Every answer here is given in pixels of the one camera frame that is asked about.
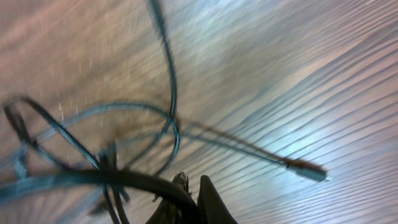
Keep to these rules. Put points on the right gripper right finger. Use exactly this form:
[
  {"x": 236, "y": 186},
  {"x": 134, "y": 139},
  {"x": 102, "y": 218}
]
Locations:
[{"x": 211, "y": 206}]

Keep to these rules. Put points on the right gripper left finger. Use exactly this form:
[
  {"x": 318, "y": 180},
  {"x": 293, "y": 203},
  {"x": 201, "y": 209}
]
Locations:
[{"x": 166, "y": 212}]

